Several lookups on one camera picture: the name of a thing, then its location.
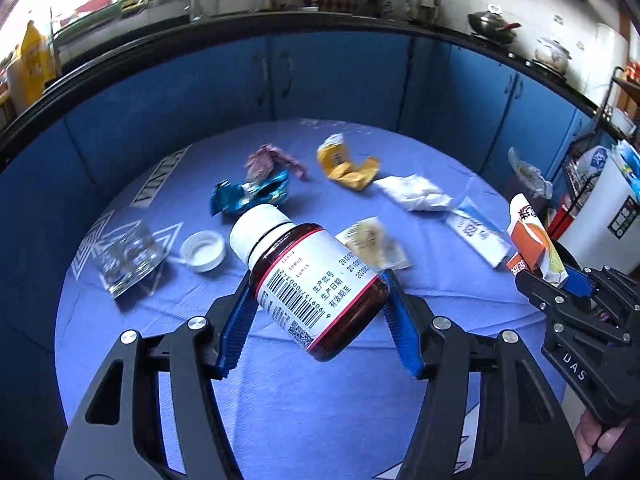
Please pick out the yellow wrapper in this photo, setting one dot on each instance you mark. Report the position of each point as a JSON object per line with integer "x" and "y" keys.
{"x": 335, "y": 160}

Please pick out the white crumpled tissue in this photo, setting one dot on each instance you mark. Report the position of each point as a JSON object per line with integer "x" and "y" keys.
{"x": 415, "y": 192}

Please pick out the black wok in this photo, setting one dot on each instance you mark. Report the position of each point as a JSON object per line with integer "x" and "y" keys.
{"x": 492, "y": 25}

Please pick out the white blue paper packet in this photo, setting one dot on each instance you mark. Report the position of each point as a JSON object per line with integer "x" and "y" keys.
{"x": 480, "y": 240}

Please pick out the orange white carton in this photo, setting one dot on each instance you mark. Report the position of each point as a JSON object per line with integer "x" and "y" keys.
{"x": 532, "y": 235}

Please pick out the person's right hand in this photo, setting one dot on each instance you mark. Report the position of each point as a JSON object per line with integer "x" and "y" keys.
{"x": 592, "y": 440}

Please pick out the blue snack packet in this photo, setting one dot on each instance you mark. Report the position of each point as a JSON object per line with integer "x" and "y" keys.
{"x": 627, "y": 160}

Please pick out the beige crumpled wrapper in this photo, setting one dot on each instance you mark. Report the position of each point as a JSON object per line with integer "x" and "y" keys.
{"x": 370, "y": 240}

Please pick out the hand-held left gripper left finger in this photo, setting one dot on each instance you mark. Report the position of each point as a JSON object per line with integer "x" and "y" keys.
{"x": 235, "y": 330}

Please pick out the brown medicine bottle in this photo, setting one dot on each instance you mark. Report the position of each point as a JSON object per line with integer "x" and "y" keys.
{"x": 300, "y": 280}

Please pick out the clear plastic container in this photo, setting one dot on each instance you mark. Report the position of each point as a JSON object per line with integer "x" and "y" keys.
{"x": 125, "y": 260}

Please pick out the clear plastic bin liner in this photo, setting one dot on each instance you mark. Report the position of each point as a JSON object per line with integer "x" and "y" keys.
{"x": 530, "y": 175}

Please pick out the pink candy wrapper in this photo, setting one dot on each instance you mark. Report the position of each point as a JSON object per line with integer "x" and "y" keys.
{"x": 260, "y": 162}

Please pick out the white bottle cap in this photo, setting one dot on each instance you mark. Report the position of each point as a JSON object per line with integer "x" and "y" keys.
{"x": 202, "y": 252}

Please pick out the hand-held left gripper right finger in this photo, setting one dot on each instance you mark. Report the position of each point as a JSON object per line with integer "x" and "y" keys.
{"x": 400, "y": 330}

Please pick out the red plastic basin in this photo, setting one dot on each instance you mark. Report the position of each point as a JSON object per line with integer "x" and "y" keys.
{"x": 557, "y": 220}

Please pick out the light blue tablecloth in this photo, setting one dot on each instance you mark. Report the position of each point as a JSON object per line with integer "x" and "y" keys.
{"x": 300, "y": 410}

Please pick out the white printed plastic bag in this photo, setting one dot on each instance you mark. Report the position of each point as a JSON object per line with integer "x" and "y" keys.
{"x": 595, "y": 160}

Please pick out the yellow bag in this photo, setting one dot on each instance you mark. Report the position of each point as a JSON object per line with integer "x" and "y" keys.
{"x": 35, "y": 60}

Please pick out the white ceramic pot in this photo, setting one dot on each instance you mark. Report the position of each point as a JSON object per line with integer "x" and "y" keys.
{"x": 552, "y": 55}

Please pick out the tall white appliance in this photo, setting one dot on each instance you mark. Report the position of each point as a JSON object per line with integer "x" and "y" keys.
{"x": 600, "y": 210}

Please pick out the teal snack wrapper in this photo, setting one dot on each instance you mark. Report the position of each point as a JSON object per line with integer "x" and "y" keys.
{"x": 235, "y": 197}

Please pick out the black kitchen countertop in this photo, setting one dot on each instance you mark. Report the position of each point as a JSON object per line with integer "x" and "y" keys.
{"x": 300, "y": 22}

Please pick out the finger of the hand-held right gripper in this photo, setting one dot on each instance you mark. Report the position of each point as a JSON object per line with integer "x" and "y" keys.
{"x": 580, "y": 280}
{"x": 537, "y": 295}

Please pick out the pale green kettle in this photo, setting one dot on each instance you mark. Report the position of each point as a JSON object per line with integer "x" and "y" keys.
{"x": 395, "y": 2}

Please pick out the blue kitchen cabinets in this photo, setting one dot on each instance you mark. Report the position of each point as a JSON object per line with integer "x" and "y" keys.
{"x": 350, "y": 75}

